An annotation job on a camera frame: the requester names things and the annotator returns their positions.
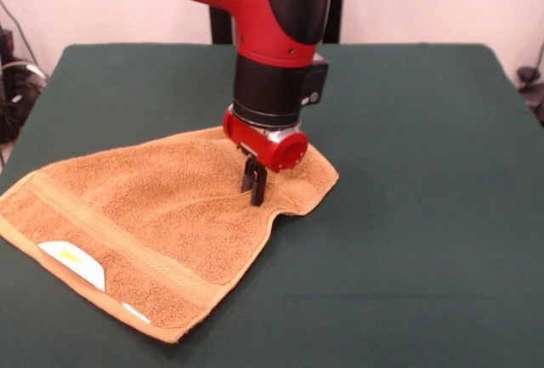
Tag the small black adapter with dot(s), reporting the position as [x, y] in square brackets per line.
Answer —
[6, 43]

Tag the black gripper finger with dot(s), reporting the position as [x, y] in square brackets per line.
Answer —
[247, 177]
[258, 187]

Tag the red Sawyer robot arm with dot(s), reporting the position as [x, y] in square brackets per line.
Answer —
[263, 24]

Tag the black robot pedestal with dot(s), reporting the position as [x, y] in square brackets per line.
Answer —
[336, 11]

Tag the tan terry towel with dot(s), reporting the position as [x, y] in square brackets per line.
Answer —
[149, 215]

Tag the dark green table cloth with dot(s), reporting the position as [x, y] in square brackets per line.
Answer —
[425, 236]

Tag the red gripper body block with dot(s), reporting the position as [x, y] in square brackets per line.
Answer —
[272, 147]

